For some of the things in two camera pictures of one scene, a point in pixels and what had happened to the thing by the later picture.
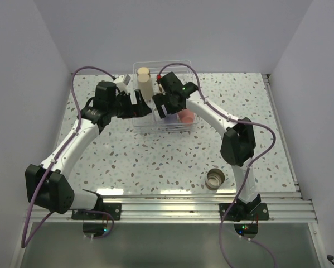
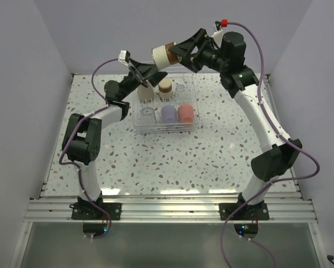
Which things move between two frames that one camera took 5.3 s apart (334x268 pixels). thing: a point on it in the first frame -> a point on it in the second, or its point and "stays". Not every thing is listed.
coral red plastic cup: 186,116 stays
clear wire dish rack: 145,76 stays
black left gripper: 139,110 -> 144,70
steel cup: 215,177 -> 163,57
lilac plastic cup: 170,118 stays
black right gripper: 160,99 -> 185,49
